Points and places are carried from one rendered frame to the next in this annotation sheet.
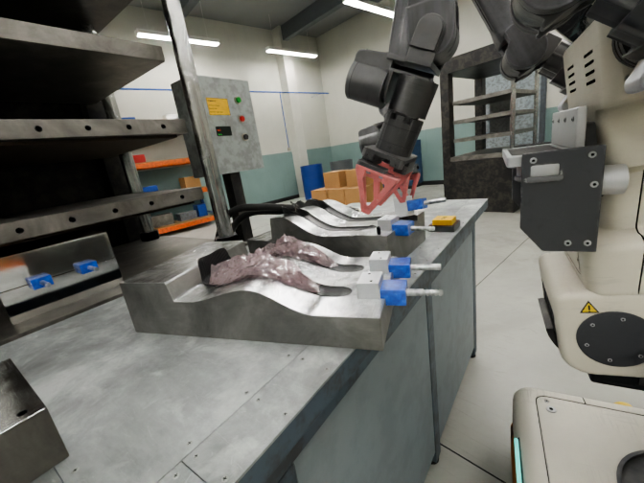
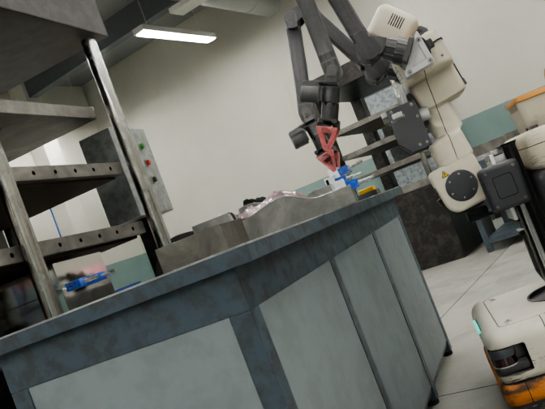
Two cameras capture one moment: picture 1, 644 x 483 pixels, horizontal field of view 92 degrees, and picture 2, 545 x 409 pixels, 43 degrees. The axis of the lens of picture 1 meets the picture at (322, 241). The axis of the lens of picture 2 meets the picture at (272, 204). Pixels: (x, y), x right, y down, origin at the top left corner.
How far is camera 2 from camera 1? 1.77 m
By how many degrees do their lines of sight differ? 26
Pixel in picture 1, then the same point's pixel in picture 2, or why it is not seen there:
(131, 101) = not seen: outside the picture
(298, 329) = (312, 208)
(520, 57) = (373, 72)
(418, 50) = (329, 77)
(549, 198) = (404, 127)
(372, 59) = (310, 83)
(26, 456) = (242, 232)
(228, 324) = (271, 223)
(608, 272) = (443, 153)
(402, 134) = (332, 109)
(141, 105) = not seen: outside the picture
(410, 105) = (332, 97)
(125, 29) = not seen: outside the picture
